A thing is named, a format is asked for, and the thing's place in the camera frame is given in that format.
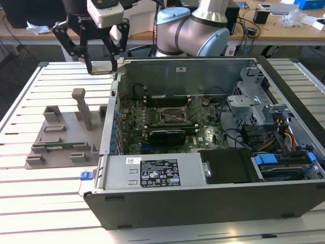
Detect green motherboard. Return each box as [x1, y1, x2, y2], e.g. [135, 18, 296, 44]
[119, 98, 229, 155]

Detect silver CPU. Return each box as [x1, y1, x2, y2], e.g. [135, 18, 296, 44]
[90, 61, 113, 75]

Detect grey metal drive cage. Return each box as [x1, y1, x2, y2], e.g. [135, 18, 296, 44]
[226, 65, 297, 130]

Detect blue box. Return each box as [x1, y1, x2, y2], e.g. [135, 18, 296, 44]
[294, 0, 325, 10]

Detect white appliance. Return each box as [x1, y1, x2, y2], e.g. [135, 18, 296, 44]
[108, 0, 158, 36]

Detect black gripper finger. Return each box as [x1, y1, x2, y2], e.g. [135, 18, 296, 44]
[52, 21, 92, 75]
[103, 18, 131, 73]

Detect grey-brown parts rack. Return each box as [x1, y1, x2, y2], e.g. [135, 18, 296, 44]
[24, 88, 109, 170]

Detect black graphics card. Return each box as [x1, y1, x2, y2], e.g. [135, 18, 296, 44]
[148, 129, 186, 146]

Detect white flat box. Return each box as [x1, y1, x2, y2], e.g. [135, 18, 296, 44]
[269, 2, 300, 16]

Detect CPU socket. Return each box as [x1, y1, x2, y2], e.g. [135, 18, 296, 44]
[159, 106, 189, 122]

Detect wooden desk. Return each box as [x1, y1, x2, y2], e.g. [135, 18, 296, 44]
[0, 0, 325, 62]

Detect blue cable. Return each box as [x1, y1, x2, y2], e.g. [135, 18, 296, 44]
[243, 25, 251, 56]

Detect crumpled white paper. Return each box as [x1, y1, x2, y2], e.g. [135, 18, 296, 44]
[26, 20, 51, 36]

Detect small black box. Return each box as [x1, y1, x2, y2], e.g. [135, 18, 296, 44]
[253, 9, 270, 25]

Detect large black box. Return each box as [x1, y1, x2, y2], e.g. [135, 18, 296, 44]
[2, 0, 68, 28]

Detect black tower box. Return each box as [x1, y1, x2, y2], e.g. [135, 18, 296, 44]
[225, 6, 241, 35]

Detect silver power supply unit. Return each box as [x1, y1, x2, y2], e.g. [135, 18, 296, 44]
[95, 151, 211, 191]

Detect clear plastic bag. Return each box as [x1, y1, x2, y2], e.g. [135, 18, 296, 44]
[280, 10, 308, 27]

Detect green RAM stick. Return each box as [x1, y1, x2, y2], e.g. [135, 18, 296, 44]
[45, 143, 75, 150]

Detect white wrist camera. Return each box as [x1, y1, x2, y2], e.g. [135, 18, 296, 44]
[86, 0, 125, 28]

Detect open black PC case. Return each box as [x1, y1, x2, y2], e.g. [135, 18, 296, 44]
[79, 55, 325, 231]

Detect red yellow power wires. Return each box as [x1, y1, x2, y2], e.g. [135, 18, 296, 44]
[263, 119, 297, 150]

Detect blue disk carrier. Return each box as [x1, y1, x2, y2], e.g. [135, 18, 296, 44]
[253, 152, 315, 181]

